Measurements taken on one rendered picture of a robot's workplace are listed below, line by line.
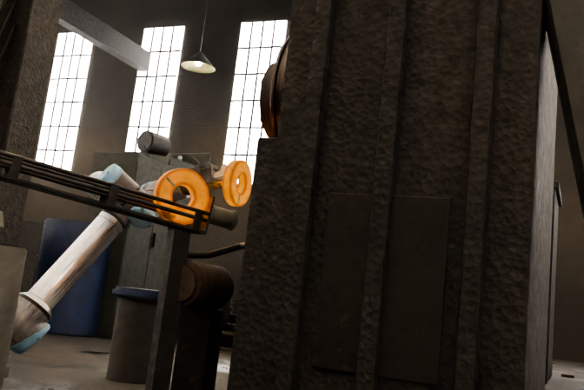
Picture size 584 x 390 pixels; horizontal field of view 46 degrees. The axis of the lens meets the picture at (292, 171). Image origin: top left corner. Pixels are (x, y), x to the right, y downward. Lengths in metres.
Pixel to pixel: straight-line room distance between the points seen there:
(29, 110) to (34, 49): 0.43
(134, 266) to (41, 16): 2.09
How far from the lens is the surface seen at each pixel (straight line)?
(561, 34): 1.73
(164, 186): 1.92
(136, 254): 5.90
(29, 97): 5.20
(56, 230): 5.75
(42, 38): 5.33
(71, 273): 2.82
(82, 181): 1.90
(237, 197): 2.33
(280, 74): 2.17
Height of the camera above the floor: 0.46
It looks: 10 degrees up
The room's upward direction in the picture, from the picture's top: 6 degrees clockwise
